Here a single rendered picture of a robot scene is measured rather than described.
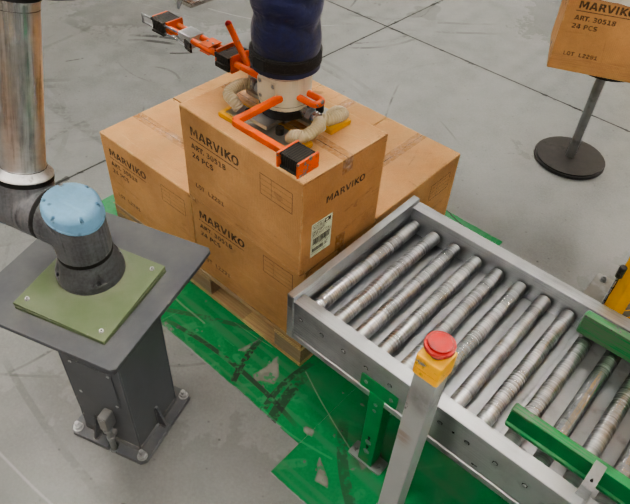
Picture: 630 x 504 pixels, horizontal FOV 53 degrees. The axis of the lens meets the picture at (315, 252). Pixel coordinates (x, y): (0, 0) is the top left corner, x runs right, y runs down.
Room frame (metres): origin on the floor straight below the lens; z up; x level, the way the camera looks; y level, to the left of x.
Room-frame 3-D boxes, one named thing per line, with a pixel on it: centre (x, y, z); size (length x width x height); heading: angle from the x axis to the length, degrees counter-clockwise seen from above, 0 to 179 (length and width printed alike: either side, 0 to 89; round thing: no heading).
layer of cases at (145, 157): (2.25, 0.18, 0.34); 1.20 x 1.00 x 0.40; 51
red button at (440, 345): (0.84, -0.28, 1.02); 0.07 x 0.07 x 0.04
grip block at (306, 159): (1.41, 0.07, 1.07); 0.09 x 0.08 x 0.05; 141
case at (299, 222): (1.81, 0.14, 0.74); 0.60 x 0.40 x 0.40; 49
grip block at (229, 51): (1.96, 0.32, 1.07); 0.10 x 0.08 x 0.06; 141
